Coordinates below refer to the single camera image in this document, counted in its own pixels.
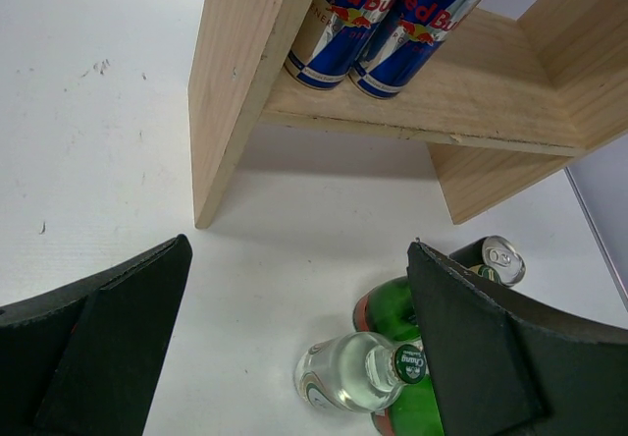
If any green bottle rear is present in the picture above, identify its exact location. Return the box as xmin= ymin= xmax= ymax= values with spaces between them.
xmin=352 ymin=276 xmax=421 ymax=343

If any black can on table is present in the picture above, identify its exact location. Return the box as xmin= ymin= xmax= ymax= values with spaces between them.
xmin=449 ymin=236 xmax=526 ymax=288

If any right Red Bull can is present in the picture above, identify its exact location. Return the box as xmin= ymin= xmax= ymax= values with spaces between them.
xmin=349 ymin=0 xmax=481 ymax=99

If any green bottle front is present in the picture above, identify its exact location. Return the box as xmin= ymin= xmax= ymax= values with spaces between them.
xmin=371 ymin=375 xmax=445 ymax=436

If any wooden two-tier shelf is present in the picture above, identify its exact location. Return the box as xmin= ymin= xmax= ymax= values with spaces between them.
xmin=188 ymin=0 xmax=627 ymax=228

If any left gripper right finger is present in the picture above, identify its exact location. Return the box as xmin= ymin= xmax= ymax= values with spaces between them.
xmin=407 ymin=242 xmax=627 ymax=435

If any green bottle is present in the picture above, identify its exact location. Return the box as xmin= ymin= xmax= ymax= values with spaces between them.
xmin=352 ymin=276 xmax=421 ymax=343
xmin=371 ymin=375 xmax=445 ymax=436

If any clear glass bottle left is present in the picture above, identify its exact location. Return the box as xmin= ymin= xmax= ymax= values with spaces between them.
xmin=294 ymin=332 xmax=428 ymax=413

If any left Red Bull can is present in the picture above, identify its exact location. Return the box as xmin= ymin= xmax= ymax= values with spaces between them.
xmin=285 ymin=0 xmax=395 ymax=89

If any red bull can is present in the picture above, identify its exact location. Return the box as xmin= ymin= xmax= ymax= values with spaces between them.
xmin=285 ymin=0 xmax=395 ymax=89
xmin=349 ymin=0 xmax=481 ymax=99

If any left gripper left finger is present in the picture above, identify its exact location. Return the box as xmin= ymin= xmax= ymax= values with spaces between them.
xmin=1 ymin=235 xmax=192 ymax=435

